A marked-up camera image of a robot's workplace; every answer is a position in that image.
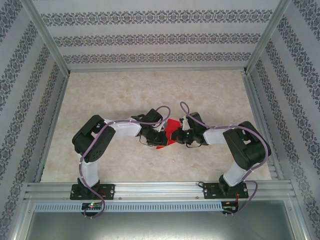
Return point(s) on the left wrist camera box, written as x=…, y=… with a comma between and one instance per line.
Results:
x=162, y=126

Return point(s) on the grey metal sheet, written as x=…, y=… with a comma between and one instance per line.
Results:
x=160, y=227

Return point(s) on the red paper sheet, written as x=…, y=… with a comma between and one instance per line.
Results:
x=172, y=123

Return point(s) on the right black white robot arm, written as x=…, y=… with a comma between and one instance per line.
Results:
x=250, y=150

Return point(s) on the aluminium table side rail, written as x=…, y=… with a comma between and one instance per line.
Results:
x=52, y=125
x=253, y=100

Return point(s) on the long aluminium mounting rail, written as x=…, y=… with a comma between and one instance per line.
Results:
x=160, y=190

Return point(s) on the aluminium frame post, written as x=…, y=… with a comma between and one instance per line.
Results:
x=46, y=35
x=266, y=35

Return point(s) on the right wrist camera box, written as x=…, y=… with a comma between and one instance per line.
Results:
x=185, y=122

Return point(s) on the small circuit board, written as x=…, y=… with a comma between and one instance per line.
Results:
x=228, y=207
x=92, y=205

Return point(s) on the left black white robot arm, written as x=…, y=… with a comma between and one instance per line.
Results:
x=90, y=142

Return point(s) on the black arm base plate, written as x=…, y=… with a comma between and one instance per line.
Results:
x=110, y=191
x=208, y=192

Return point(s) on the aluminium frame cross beam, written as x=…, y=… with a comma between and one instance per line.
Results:
x=157, y=69

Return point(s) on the aluminium frame bar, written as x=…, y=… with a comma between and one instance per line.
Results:
x=297, y=220
x=22, y=220

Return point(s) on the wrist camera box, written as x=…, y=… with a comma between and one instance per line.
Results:
x=185, y=122
x=162, y=126

